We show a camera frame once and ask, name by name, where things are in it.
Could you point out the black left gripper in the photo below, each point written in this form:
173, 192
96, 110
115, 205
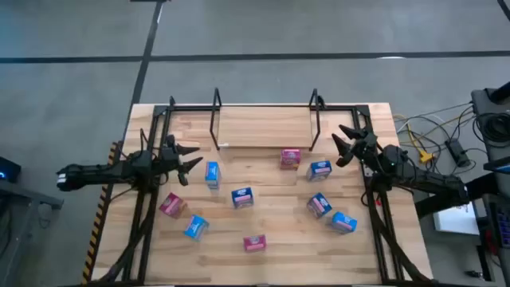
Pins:
171, 155

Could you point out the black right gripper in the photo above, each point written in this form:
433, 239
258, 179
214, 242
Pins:
366, 147

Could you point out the Rice Krispies cereal box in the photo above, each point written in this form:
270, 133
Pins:
212, 173
342, 222
195, 227

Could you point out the Frosted Flakes cereal box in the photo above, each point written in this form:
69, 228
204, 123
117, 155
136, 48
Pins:
319, 169
242, 197
318, 205

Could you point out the Raisin Bran cereal box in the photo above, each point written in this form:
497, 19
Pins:
290, 158
172, 205
255, 243

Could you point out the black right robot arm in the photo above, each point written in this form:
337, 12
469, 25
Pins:
430, 181

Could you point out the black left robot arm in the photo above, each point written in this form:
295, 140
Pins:
99, 172

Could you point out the wooden shelf black metal legs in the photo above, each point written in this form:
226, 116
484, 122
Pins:
265, 127

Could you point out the yellow power plug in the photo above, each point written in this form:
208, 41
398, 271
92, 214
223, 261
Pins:
425, 156

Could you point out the black power adapter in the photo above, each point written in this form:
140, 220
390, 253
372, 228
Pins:
457, 152

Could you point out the yellow black hazard tape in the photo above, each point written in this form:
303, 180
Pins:
95, 231

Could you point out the white board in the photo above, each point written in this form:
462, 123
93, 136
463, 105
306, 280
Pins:
456, 221

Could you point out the black equipment stand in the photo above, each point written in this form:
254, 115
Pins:
484, 101

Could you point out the computer monitor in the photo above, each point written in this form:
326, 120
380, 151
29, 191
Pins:
498, 166

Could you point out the grey metal desk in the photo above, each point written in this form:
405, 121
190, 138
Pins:
24, 195

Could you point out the black keyboard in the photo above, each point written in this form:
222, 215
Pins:
504, 223

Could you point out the black device blue light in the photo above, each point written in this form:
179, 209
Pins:
9, 169

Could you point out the small black floor device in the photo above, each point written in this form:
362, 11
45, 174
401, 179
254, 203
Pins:
474, 274

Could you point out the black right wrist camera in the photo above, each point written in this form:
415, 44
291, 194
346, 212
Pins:
343, 161

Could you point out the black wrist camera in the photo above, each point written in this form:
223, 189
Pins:
183, 179
343, 161

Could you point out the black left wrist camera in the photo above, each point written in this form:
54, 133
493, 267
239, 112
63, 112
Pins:
183, 179

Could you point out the silver mounting bracket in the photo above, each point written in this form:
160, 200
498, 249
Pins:
367, 172

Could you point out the black aluminium table frame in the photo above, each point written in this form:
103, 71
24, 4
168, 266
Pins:
187, 108

